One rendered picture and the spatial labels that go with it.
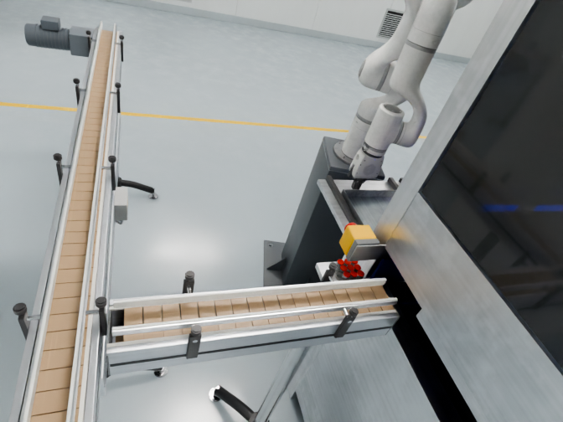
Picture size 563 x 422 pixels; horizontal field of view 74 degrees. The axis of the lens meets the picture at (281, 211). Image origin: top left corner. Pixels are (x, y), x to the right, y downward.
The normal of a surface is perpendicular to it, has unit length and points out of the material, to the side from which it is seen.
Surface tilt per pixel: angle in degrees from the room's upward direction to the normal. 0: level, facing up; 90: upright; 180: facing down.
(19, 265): 0
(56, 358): 0
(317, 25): 90
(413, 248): 90
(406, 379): 90
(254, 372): 0
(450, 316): 90
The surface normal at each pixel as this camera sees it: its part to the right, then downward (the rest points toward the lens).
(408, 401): -0.94, 0.00
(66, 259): 0.24, -0.73
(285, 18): 0.26, 0.68
